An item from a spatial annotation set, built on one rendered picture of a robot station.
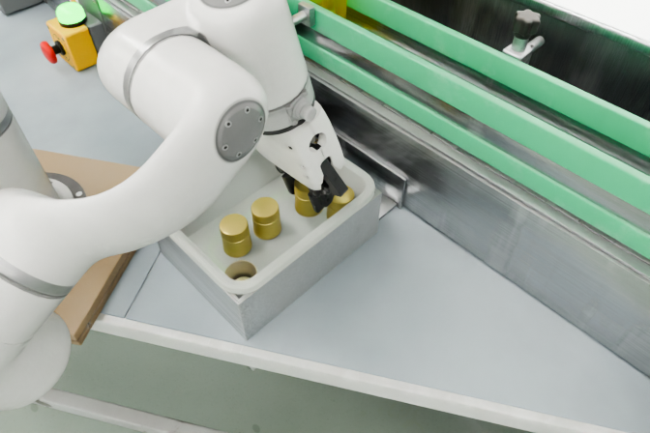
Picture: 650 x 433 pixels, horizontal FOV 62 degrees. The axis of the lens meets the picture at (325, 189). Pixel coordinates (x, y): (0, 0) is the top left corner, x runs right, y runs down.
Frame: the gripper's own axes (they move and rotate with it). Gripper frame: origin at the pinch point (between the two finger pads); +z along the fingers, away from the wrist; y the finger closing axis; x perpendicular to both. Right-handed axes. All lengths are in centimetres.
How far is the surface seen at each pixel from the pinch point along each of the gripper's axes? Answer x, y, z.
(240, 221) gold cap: 8.3, 3.8, 0.7
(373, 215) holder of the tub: -3.7, -6.1, 6.0
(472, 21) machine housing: -34.7, 0.9, 2.5
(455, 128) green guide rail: -14.6, -10.2, -2.8
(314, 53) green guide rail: -15.2, 12.6, -1.8
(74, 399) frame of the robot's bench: 49, 36, 53
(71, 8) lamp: -1, 56, -1
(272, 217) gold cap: 5.3, 1.8, 2.0
